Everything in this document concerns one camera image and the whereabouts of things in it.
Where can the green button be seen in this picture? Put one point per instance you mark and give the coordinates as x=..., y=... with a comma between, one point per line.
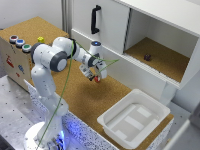
x=26, y=47

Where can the white cabinet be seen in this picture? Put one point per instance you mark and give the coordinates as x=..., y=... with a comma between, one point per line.
x=156, y=20

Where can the yellow block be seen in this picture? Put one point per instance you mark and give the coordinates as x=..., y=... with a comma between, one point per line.
x=40, y=39

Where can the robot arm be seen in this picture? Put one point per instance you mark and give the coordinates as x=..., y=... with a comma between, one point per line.
x=43, y=80

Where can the wooden drawer box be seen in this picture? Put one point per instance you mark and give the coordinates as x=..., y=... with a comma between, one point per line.
x=15, y=63

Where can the white plastic box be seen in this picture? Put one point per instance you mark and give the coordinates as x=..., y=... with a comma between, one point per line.
x=133, y=120

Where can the blue button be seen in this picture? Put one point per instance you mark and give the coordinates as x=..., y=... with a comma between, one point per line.
x=20, y=42

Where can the purple block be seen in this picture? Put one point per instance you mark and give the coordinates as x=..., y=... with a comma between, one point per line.
x=147, y=57

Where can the red button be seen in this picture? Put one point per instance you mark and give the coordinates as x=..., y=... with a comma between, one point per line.
x=13, y=38

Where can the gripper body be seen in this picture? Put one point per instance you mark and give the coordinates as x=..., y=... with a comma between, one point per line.
x=100, y=69

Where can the white sliding door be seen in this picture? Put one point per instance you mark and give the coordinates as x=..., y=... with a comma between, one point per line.
x=110, y=23

